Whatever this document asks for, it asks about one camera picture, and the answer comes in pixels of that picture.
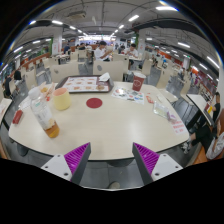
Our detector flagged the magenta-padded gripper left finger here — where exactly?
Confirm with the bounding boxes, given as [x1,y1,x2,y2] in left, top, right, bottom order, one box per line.
[40,142,92,186]

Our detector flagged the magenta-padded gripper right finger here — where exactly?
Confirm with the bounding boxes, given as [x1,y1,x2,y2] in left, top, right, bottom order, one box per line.
[131,142,184,186]

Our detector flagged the clear bottle with amber drink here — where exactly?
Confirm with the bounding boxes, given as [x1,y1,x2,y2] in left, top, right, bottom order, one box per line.
[27,87,61,139]

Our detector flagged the clear plastic packet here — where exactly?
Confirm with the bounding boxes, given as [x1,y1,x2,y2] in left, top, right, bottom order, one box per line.
[153,100,178,122]

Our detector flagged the flat round red coaster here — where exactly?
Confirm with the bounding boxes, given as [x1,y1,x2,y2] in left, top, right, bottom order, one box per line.
[85,97,104,109]

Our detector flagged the yellow cup with pink inside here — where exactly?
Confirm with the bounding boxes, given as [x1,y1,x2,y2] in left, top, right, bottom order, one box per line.
[52,87,72,111]

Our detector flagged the person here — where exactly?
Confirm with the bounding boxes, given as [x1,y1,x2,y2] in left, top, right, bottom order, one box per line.
[2,73,14,98]
[94,40,114,62]
[123,43,139,59]
[181,92,223,154]

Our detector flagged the colourful printed leaflet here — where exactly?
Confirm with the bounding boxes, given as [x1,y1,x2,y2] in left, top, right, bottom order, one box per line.
[111,86,146,106]

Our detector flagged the small red box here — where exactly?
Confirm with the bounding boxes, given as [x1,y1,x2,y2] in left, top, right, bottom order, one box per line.
[12,109,24,125]

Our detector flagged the dark tray with menu paper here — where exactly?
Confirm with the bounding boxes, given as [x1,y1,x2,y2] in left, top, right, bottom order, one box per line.
[55,74,115,94]

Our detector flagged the white dining table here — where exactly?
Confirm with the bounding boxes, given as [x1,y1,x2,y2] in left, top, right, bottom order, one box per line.
[186,93,214,126]
[0,97,13,126]

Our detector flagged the red paper cup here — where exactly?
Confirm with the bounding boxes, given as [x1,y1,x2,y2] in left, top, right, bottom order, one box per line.
[131,72,147,93]

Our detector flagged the white printed paper sheet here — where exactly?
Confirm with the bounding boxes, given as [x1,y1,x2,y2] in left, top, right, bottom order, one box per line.
[18,96,33,111]

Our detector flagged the white paper napkin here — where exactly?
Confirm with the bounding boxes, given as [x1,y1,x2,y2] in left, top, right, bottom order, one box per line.
[98,72,112,83]

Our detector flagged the beige dining chairs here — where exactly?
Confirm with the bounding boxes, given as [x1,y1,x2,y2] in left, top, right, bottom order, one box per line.
[19,49,188,98]

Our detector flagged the ceiling light strips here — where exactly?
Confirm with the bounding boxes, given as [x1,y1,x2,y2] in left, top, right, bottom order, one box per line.
[0,4,221,73]

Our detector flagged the ceiling air conditioner unit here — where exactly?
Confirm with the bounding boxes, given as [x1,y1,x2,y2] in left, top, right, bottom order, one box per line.
[67,10,87,20]

